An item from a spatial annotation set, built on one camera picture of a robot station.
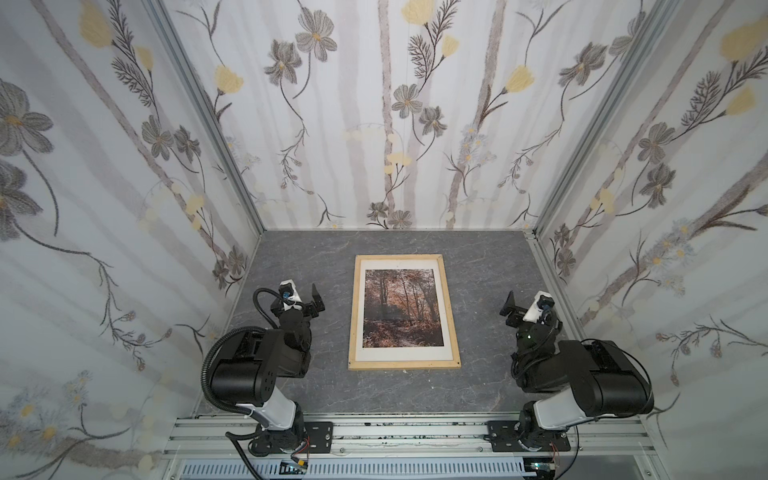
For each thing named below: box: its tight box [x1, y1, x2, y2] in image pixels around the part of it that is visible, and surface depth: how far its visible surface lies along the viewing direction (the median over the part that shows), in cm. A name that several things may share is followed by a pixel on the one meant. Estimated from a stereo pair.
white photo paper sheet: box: [362, 268, 444, 349], surface depth 99 cm
